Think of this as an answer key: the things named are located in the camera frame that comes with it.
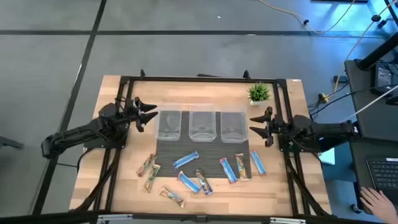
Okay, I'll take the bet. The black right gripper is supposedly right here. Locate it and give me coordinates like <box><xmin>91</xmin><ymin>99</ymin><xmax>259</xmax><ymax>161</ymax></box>
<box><xmin>249</xmin><ymin>106</ymin><xmax>286</xmax><ymax>148</ymax></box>

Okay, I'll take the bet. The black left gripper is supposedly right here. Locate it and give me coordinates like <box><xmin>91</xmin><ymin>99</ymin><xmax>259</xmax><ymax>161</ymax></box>
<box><xmin>123</xmin><ymin>96</ymin><xmax>159</xmax><ymax>133</ymax></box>

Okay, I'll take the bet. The brown yellow granola bar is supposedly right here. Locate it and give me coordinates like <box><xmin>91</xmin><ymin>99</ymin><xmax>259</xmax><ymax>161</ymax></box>
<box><xmin>234</xmin><ymin>153</ymin><xmax>250</xmax><ymax>182</ymax></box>

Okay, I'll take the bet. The blue red-ended granola bar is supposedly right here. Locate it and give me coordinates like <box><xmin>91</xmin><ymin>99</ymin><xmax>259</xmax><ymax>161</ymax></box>
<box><xmin>219</xmin><ymin>157</ymin><xmax>239</xmax><ymax>184</ymax></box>

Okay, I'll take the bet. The dark purple granola bar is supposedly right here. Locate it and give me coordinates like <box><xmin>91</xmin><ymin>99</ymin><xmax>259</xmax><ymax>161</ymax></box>
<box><xmin>195</xmin><ymin>168</ymin><xmax>214</xmax><ymax>196</ymax></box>

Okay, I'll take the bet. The brown gold granola bar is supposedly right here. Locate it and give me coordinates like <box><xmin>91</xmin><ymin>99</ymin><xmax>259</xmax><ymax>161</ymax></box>
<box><xmin>159</xmin><ymin>187</ymin><xmax>185</xmax><ymax>208</ymax></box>

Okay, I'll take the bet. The clear plastic bin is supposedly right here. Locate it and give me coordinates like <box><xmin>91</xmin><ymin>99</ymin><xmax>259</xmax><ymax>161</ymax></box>
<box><xmin>188</xmin><ymin>104</ymin><xmax>218</xmax><ymax>143</ymax></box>
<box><xmin>220</xmin><ymin>105</ymin><xmax>249</xmax><ymax>144</ymax></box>
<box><xmin>154</xmin><ymin>104</ymin><xmax>183</xmax><ymax>142</ymax></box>

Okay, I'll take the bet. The small green potted plant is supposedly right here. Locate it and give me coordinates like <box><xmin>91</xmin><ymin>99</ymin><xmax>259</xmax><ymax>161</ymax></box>
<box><xmin>248</xmin><ymin>82</ymin><xmax>271</xmax><ymax>106</ymax></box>

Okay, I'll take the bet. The dark grey woven mat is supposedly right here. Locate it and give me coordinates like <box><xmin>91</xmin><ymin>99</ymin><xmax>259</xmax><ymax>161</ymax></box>
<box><xmin>154</xmin><ymin>111</ymin><xmax>251</xmax><ymax>180</ymax></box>

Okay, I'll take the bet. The black laptop desk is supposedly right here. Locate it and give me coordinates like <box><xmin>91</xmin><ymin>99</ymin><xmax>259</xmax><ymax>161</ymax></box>
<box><xmin>348</xmin><ymin>136</ymin><xmax>398</xmax><ymax>218</ymax></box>

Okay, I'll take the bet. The black power adapter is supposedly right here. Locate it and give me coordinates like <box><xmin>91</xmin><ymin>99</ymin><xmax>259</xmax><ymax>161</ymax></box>
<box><xmin>371</xmin><ymin>63</ymin><xmax>395</xmax><ymax>96</ymax></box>

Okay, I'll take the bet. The black keyboard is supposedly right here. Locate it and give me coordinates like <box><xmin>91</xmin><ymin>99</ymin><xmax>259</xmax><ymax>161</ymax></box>
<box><xmin>366</xmin><ymin>157</ymin><xmax>398</xmax><ymax>200</ymax></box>

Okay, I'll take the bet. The black desk pole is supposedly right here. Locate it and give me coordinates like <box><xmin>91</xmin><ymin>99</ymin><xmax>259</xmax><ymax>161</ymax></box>
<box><xmin>356</xmin><ymin>40</ymin><xmax>398</xmax><ymax>71</ymax></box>

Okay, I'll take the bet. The grey chair foot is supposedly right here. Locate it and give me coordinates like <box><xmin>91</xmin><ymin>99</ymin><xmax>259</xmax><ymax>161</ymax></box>
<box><xmin>0</xmin><ymin>136</ymin><xmax>25</xmax><ymax>151</ymax></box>

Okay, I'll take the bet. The person's hand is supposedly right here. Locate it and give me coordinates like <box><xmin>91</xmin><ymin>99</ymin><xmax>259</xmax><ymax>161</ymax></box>
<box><xmin>359</xmin><ymin>186</ymin><xmax>398</xmax><ymax>224</ymax></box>

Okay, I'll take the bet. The black rig crossbar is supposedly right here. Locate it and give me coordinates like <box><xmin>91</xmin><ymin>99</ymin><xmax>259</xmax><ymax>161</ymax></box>
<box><xmin>0</xmin><ymin>210</ymin><xmax>398</xmax><ymax>224</ymax></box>

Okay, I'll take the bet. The black aluminium table frame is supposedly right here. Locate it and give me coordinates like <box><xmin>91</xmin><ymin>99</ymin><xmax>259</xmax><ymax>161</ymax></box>
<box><xmin>70</xmin><ymin>68</ymin><xmax>333</xmax><ymax>218</ymax></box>

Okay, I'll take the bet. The black cable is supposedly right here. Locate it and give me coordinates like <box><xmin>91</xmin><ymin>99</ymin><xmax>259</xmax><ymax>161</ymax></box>
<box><xmin>309</xmin><ymin>83</ymin><xmax>398</xmax><ymax>118</ymax></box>

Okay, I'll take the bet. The yellow floor cable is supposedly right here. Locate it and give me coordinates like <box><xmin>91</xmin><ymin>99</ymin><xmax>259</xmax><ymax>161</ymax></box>
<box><xmin>258</xmin><ymin>0</ymin><xmax>357</xmax><ymax>34</ymax></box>

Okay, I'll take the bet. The white cable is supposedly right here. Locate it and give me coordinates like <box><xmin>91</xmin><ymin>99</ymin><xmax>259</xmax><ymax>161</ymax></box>
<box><xmin>340</xmin><ymin>93</ymin><xmax>398</xmax><ymax>124</ymax></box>

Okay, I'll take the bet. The beige floor cable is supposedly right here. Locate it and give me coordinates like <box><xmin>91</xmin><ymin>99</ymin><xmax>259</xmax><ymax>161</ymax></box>
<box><xmin>333</xmin><ymin>0</ymin><xmax>398</xmax><ymax>93</ymax></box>

